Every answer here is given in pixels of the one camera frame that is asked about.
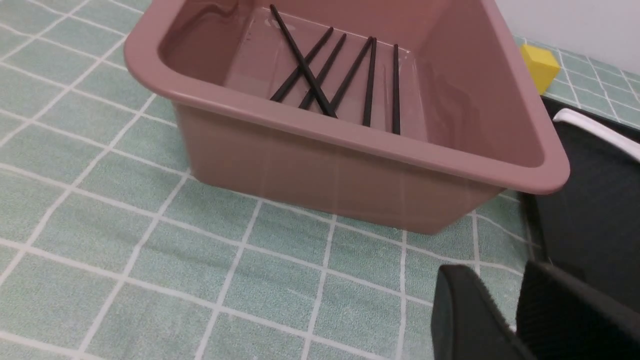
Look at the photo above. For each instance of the white spoon top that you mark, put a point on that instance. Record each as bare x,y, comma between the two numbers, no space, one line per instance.
587,124

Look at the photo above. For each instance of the pink plastic bin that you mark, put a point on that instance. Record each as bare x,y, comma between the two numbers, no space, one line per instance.
472,123

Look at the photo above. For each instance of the black plastic tray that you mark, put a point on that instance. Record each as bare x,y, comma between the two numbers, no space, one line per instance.
591,227

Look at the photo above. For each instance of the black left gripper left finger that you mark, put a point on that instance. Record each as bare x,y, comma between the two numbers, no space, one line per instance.
466,323

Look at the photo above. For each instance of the yellow cube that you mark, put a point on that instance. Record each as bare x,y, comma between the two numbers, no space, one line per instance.
541,64

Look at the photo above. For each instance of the green checkered tablecloth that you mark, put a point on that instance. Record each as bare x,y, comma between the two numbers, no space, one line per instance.
110,251

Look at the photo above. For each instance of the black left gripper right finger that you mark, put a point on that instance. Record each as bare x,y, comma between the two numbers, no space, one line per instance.
559,317

